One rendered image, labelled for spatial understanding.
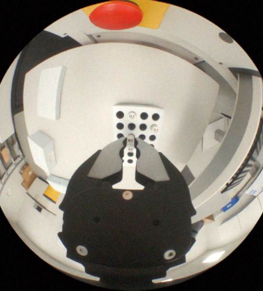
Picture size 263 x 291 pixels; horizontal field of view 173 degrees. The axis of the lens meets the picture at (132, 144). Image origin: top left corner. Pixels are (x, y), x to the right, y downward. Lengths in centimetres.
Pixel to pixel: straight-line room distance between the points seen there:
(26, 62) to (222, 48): 65
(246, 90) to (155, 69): 18
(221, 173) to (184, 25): 24
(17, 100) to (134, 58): 51
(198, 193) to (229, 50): 28
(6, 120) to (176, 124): 61
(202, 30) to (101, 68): 18
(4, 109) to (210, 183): 68
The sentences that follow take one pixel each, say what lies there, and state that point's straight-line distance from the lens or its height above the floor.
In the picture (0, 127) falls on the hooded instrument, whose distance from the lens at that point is 50.
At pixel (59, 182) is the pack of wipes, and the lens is 45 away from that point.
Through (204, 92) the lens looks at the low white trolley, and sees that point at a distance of 24.
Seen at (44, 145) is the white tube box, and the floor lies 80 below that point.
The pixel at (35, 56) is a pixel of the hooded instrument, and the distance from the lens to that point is 63.
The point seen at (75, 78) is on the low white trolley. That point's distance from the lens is 22.
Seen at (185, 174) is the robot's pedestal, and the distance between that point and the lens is 83.
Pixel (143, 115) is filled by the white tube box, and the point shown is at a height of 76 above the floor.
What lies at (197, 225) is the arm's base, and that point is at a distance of 73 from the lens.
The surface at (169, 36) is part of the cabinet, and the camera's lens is 21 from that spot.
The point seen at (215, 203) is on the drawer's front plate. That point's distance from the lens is 36.
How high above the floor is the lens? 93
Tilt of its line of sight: 59 degrees down
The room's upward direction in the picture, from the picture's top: 180 degrees counter-clockwise
